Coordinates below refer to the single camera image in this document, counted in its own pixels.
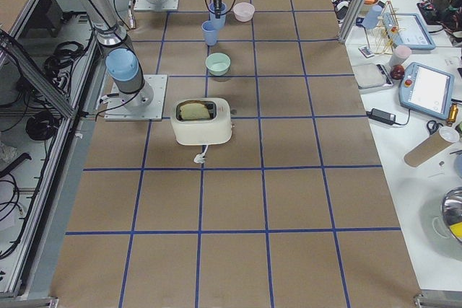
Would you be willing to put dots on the scissors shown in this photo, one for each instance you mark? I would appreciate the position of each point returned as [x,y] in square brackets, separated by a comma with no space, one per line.
[433,126]

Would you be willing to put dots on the red apple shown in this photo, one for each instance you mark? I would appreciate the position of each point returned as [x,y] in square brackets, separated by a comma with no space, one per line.
[397,72]

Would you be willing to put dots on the pink cup on desk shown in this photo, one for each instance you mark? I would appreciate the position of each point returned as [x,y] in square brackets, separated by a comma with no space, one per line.
[400,54]

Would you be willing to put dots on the teach pendant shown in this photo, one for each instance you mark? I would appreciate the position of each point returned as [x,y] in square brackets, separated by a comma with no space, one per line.
[407,29]
[426,90]

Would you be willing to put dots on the toast bread slice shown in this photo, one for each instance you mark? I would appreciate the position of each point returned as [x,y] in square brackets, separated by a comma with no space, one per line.
[194,111]

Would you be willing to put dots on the brass cylinder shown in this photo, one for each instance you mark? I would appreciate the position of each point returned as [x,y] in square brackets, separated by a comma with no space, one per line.
[452,114]

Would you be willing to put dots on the black power adapter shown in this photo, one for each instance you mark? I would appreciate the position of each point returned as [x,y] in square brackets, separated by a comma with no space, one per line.
[381,116]

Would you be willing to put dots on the blue cup on rack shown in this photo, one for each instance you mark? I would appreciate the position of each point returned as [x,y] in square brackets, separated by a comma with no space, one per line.
[371,19]

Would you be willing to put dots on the mint green bowl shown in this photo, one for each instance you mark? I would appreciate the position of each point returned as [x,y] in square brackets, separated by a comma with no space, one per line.
[218,64]

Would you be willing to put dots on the metal mixing bowl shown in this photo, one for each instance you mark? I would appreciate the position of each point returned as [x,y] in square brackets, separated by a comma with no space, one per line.
[451,213]

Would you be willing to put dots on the blue plastic cup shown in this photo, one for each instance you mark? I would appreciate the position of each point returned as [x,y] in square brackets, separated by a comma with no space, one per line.
[210,33]

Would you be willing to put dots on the cardboard tube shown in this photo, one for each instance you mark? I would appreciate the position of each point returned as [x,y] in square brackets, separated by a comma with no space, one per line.
[434,144]

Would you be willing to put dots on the kitchen scale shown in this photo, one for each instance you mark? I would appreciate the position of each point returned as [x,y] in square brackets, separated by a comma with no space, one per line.
[372,76]

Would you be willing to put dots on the wooden rack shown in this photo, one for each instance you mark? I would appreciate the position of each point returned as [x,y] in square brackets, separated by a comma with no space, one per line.
[382,38]

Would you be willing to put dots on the light blue cup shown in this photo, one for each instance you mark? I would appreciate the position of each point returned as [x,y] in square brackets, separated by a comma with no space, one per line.
[217,23]

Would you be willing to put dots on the teach pendant near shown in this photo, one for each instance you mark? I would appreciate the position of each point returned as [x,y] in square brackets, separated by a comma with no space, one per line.
[426,90]

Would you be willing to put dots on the pink bowl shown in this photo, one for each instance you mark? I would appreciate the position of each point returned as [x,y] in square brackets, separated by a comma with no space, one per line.
[243,11]

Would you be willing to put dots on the teach pendant far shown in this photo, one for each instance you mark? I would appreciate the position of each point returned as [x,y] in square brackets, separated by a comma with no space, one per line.
[407,29]

